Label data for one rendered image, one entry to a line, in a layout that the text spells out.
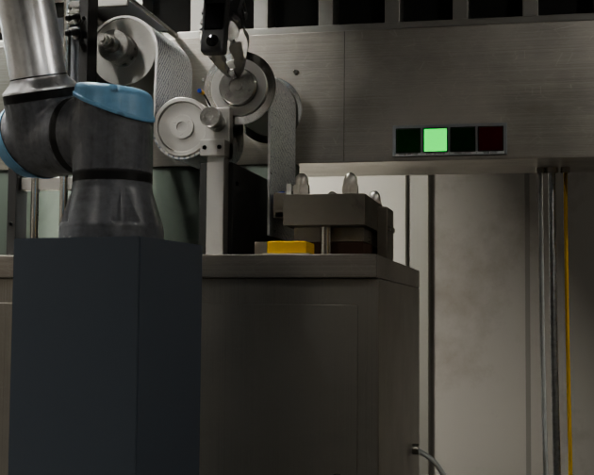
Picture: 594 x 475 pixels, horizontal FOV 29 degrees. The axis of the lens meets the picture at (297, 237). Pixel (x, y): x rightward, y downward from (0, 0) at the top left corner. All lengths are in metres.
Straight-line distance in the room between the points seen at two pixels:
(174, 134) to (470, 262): 1.61
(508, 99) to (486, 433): 1.46
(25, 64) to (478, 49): 1.16
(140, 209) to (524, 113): 1.15
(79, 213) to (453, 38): 1.21
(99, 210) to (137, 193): 0.06
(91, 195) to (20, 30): 0.29
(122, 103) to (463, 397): 2.29
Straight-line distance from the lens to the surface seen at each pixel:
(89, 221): 1.63
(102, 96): 1.67
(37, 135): 1.75
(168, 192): 2.69
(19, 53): 1.78
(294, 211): 2.23
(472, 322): 3.73
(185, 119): 2.35
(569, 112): 2.57
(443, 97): 2.59
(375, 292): 1.96
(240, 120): 2.32
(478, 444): 3.75
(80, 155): 1.68
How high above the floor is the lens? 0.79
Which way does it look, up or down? 4 degrees up
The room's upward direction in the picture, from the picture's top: straight up
